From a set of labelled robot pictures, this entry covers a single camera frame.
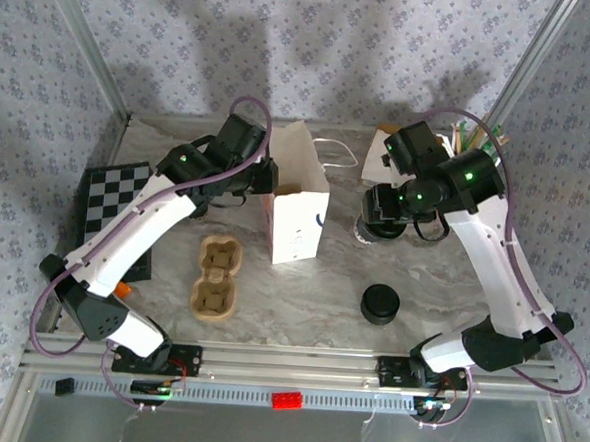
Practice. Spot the brown pulp cup carrier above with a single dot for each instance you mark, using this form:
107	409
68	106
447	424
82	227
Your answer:
289	187
216	276

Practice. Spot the paper coffee cup black sleeve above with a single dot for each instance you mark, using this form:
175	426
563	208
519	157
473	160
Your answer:
363	235

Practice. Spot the white printed paper bag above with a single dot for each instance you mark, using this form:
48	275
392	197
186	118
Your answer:
299	231

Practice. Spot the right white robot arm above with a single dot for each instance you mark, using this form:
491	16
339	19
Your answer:
488	263

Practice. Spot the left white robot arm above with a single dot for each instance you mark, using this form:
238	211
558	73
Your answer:
123	240

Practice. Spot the folded white paper bags stack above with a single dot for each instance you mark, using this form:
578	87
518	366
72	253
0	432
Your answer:
376	156

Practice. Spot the bundle of stirrers and straws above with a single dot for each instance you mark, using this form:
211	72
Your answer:
480	134

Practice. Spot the black grey chessboard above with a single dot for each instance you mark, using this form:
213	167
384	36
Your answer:
106	199

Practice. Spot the stack of black cup lids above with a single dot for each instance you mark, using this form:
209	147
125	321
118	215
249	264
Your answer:
381	304

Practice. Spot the orange arch block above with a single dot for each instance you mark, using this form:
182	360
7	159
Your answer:
124	290

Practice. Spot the right small circuit board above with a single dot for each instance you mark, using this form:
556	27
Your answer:
431	407

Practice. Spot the small circuit board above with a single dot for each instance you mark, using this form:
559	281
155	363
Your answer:
157	389
431	407

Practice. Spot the red building brick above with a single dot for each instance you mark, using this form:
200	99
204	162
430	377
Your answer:
287	401

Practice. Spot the left small circuit board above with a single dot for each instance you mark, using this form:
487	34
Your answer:
157	389

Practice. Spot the shiny metal panel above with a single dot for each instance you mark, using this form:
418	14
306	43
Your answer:
262	434

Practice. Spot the small black block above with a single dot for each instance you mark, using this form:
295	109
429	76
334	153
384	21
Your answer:
65	387

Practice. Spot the aluminium frame post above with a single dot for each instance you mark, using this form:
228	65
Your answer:
531	60
90	43

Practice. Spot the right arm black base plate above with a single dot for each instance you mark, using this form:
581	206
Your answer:
391	372

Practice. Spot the aluminium mounting rail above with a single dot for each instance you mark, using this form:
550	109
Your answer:
291	366

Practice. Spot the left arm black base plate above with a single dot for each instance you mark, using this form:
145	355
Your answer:
191	361

